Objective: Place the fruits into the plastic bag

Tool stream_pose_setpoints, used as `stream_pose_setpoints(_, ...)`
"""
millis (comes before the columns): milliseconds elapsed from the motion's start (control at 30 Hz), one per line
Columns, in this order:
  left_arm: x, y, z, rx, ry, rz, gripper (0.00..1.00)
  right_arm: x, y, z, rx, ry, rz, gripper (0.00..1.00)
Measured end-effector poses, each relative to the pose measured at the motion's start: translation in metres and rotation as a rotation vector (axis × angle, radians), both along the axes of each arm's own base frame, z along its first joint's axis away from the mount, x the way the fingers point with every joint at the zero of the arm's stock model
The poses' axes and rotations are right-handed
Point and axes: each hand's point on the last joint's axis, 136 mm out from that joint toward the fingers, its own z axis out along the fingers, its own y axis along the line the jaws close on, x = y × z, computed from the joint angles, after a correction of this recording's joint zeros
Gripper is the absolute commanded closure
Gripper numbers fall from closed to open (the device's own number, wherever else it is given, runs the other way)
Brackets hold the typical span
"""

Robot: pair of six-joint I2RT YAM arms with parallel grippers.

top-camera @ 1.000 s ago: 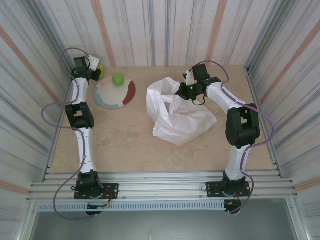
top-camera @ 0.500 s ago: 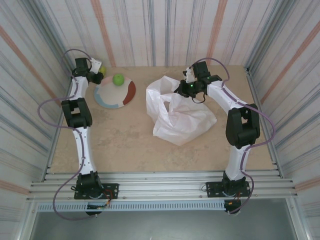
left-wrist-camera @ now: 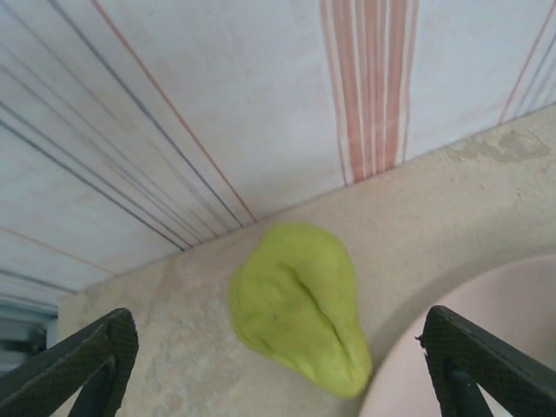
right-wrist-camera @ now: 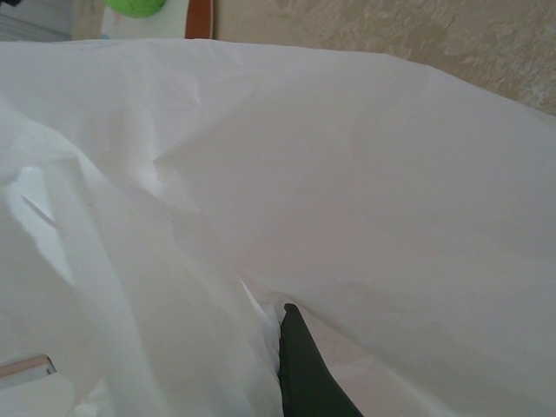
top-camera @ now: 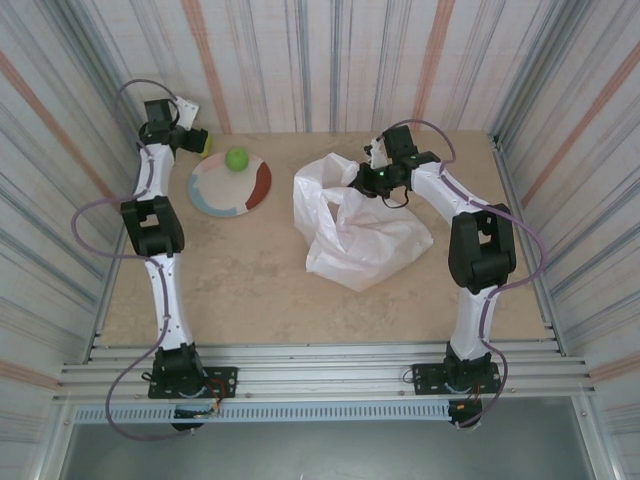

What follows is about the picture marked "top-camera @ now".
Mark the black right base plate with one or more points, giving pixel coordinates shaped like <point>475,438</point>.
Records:
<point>425,380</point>

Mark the large bright green fruit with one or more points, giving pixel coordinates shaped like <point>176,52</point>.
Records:
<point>237,160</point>

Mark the white plastic bag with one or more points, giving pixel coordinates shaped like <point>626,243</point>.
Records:
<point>370,240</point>

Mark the small yellow-green fruit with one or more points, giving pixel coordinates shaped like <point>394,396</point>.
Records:
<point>208,147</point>

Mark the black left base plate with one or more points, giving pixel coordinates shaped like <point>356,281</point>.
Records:
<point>225,380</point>

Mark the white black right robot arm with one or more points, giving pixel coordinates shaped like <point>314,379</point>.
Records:
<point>480,250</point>

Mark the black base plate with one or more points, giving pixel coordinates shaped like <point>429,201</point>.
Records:
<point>225,380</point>
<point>425,380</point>

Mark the aluminium rail frame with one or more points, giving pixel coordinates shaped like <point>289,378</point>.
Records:
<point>320,370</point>

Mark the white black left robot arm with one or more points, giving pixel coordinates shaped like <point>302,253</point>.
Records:
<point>162,295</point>

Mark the aluminium side post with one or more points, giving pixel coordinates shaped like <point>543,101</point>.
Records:
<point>515,210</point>
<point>107,280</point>

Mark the grey metal panel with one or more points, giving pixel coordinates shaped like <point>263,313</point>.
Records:
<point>320,450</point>

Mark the round multicolour plate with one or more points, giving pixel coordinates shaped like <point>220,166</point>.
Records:
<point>225,192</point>

